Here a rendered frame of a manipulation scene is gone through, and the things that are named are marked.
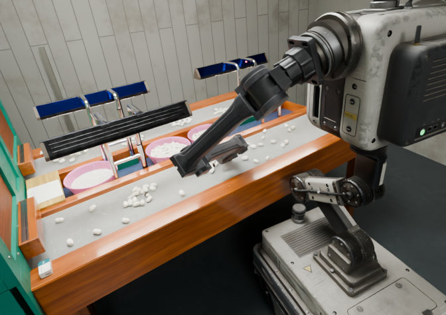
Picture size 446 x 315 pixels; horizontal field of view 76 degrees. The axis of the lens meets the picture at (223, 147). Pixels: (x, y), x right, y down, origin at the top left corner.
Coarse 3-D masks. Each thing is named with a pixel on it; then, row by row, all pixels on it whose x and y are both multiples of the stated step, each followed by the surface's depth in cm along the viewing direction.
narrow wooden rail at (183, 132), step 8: (272, 112) 226; (208, 120) 200; (184, 128) 192; (192, 128) 191; (160, 136) 184; (168, 136) 183; (176, 136) 185; (184, 136) 188; (144, 144) 176; (160, 144) 181; (112, 152) 170; (120, 152) 169; (128, 152) 171; (136, 152) 173; (88, 160) 163; (96, 160) 162; (64, 168) 157; (72, 168) 157; (64, 176) 155
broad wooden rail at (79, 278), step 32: (288, 160) 143; (320, 160) 154; (224, 192) 125; (256, 192) 134; (288, 192) 148; (160, 224) 111; (192, 224) 118; (224, 224) 129; (64, 256) 101; (96, 256) 99; (128, 256) 105; (160, 256) 114; (32, 288) 90; (64, 288) 96; (96, 288) 103
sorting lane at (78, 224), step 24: (264, 144) 166; (288, 144) 164; (168, 168) 152; (216, 168) 147; (240, 168) 145; (120, 192) 136; (168, 192) 133; (192, 192) 131; (48, 216) 125; (72, 216) 124; (96, 216) 122; (120, 216) 121; (144, 216) 119; (48, 240) 112
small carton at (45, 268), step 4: (44, 260) 97; (48, 260) 97; (40, 264) 96; (44, 264) 96; (48, 264) 96; (40, 268) 94; (44, 268) 94; (48, 268) 94; (40, 272) 93; (44, 272) 93; (48, 272) 94; (52, 272) 95; (40, 276) 92; (44, 276) 93
